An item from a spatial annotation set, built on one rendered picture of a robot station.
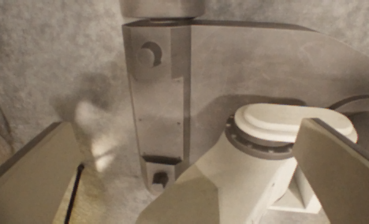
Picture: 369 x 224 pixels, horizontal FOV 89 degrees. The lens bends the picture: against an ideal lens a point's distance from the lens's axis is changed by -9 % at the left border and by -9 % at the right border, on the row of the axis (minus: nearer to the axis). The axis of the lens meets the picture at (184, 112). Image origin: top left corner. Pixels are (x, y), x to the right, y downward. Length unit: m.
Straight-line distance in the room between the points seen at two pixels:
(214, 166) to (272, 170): 0.09
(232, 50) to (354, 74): 0.26
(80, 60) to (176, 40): 0.44
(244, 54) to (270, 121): 0.17
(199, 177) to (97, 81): 0.57
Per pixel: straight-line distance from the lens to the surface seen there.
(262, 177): 0.32
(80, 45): 0.77
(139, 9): 0.45
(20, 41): 0.94
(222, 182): 0.30
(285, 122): 0.37
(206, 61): 0.46
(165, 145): 0.56
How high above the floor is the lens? 0.61
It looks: 59 degrees down
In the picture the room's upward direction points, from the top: 161 degrees counter-clockwise
